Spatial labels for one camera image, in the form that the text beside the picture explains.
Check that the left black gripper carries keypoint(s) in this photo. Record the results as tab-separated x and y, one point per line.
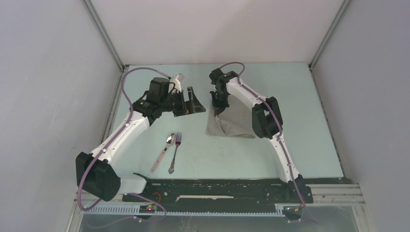
187	108

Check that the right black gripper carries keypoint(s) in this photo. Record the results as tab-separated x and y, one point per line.
217	105

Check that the grey cloth napkin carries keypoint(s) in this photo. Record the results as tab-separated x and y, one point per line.
234	121

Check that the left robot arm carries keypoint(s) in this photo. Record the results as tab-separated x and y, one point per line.
96	171

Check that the iridescent fork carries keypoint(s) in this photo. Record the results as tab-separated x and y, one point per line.
177	144

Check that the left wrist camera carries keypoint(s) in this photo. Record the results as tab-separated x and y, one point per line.
176	83

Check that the silver spoon pink handle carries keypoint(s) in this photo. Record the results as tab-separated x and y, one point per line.
169	142

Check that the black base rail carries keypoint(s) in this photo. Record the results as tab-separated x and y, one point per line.
241	195

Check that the left aluminium frame post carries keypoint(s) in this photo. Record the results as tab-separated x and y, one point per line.
95	18

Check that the aluminium frame post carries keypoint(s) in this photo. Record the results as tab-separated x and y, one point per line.
330	32
95	18

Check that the white cable duct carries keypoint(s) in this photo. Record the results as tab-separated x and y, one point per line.
151	210

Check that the right aluminium frame post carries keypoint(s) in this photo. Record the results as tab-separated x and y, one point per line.
330	32

